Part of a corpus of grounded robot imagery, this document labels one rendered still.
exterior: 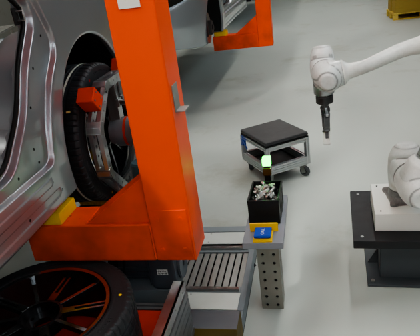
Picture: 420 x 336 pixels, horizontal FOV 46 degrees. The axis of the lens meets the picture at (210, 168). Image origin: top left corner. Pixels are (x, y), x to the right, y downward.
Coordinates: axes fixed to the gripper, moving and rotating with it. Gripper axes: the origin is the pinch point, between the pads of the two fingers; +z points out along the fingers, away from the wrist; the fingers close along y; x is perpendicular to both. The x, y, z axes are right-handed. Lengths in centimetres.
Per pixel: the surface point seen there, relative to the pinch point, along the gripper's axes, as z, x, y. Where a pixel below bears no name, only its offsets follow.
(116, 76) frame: -39, 92, 7
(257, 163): 61, 36, 116
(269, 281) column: 57, 32, -26
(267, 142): 41, 27, 104
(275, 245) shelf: 29, 28, -40
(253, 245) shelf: 29, 37, -39
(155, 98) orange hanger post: -44, 61, -58
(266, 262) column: 47, 33, -26
